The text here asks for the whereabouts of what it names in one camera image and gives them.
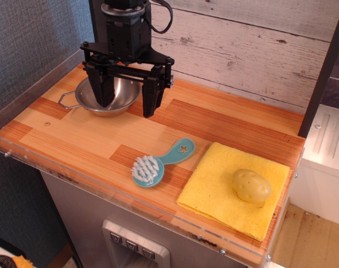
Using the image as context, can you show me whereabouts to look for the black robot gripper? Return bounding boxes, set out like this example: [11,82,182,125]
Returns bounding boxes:
[80,7,174,118]

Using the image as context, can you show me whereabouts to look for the yellow cloth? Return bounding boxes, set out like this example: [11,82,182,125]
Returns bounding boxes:
[176,142,290,242]

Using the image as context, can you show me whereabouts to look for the yellow toy potato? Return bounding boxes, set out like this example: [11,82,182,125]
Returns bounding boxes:
[232,169,272,203]

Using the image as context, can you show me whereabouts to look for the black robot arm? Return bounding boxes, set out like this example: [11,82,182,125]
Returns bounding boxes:
[80,1,174,118]

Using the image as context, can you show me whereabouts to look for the teal scrub brush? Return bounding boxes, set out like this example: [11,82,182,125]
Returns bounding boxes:
[131,138,195,188]

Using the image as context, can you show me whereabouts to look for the clear acrylic table guard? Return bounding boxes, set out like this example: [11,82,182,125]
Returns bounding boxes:
[0,41,304,268]

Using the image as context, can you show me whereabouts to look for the grey cabinet with dispenser panel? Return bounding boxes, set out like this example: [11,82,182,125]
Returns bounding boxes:
[41,172,243,267]

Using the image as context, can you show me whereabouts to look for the black and yellow object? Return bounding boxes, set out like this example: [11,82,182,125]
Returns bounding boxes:
[0,238,34,267]

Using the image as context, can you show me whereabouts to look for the white toy sink unit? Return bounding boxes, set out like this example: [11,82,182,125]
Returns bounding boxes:
[289,105,339,224]

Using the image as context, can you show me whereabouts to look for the steel pot with wire handles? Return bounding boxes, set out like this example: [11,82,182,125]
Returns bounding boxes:
[58,77,142,117]

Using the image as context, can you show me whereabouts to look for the dark left frame post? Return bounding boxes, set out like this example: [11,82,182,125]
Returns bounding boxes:
[89,0,107,42]

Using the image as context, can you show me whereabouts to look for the dark frame post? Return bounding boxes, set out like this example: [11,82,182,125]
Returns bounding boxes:
[298,19,339,138]
[89,0,107,42]

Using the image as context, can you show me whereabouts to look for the dark right frame post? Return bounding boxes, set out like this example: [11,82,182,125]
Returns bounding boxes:
[298,19,339,138]

